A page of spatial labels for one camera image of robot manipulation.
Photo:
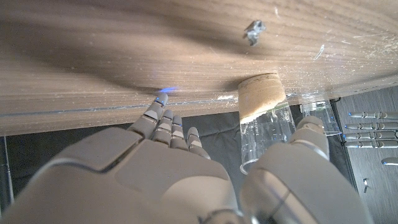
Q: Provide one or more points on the small crumpled grey scrap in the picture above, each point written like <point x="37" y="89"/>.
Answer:
<point x="254" y="32"/>

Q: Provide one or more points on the clear plastic cup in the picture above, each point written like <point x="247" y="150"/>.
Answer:
<point x="329" y="121"/>
<point x="267" y="133"/>

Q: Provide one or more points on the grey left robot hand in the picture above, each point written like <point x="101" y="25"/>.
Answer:
<point x="367" y="126"/>

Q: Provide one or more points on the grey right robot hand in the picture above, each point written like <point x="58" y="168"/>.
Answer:
<point x="140" y="174"/>

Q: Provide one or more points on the brown granulated sugar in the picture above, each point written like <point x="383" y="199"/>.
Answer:
<point x="258" y="96"/>

